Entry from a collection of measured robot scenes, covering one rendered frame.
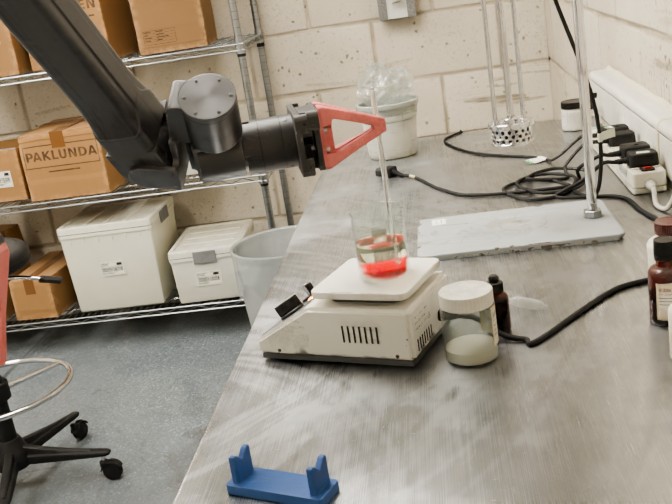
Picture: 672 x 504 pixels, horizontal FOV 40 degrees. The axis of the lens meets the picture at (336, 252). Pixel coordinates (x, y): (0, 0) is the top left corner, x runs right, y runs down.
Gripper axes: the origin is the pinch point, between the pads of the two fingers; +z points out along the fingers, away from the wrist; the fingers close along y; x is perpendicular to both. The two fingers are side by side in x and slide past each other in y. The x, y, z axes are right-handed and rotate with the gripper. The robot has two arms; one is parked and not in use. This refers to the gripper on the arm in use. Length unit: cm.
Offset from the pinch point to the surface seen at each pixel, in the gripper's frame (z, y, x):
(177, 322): -51, 235, 101
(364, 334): -5.3, -3.4, 22.2
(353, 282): -5.2, 1.0, 17.5
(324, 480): -13.1, -27.8, 24.7
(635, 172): 48, 44, 23
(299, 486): -15.3, -27.1, 25.3
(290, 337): -13.3, 1.9, 23.0
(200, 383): -41, 175, 101
